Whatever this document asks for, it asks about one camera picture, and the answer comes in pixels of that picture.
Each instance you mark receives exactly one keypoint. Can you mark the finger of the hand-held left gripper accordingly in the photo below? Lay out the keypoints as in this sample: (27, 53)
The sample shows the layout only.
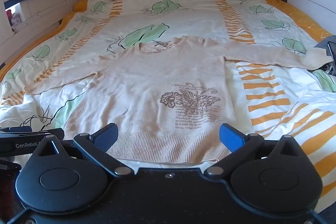
(56, 132)

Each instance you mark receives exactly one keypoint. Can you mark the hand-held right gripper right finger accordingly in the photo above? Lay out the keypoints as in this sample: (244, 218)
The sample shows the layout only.
(231, 138)

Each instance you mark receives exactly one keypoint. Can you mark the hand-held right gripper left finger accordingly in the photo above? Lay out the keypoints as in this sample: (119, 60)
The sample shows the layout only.
(109, 136)

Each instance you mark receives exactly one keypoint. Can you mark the cream printed sweater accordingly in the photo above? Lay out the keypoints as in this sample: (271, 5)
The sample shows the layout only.
(157, 95)

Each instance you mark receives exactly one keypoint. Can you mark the person's left forearm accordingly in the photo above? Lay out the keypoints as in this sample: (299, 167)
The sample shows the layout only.
(6, 195)

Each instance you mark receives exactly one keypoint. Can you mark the pink cloth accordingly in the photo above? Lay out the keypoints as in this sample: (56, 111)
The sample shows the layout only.
(9, 16)

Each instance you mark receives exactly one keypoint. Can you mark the leaf print duvet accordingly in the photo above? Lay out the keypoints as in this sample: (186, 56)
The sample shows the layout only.
(197, 16)

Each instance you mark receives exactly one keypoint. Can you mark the grey cloth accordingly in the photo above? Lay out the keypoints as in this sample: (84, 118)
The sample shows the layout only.
(321, 43)

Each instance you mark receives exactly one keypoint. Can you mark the orange bed sheet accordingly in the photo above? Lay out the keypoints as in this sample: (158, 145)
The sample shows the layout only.
(302, 16)

